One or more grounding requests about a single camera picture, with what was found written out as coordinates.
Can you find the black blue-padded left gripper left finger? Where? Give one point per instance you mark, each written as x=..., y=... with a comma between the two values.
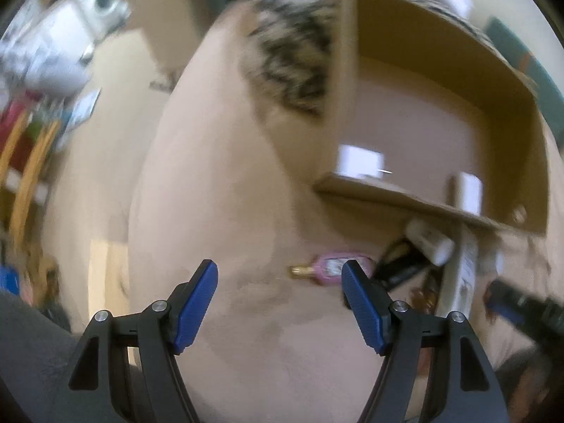
x=97, y=386

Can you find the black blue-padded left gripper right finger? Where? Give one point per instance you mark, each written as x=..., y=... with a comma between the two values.
x=462, y=385

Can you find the white jar with label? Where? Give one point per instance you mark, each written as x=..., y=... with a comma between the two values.
x=435, y=246

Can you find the pink nail polish bottle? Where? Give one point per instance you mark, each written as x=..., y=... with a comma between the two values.
x=326, y=269

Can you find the white remote control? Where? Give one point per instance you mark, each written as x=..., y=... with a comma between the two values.
x=459, y=274

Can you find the white power adapter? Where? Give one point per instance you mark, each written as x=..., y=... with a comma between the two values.
x=359, y=163

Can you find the wooden chair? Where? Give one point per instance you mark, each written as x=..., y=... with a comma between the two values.
x=30, y=175

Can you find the bathroom scale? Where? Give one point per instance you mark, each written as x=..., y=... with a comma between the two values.
x=82, y=110

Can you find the open cardboard box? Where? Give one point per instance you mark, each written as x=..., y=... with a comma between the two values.
x=435, y=101

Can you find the teal cushion with orange stripe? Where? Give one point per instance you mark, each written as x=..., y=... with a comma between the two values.
x=520, y=57

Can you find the black and cream patterned blanket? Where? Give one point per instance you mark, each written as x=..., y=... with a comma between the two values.
x=288, y=51

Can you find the white washing machine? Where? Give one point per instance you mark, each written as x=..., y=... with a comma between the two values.
x=103, y=17

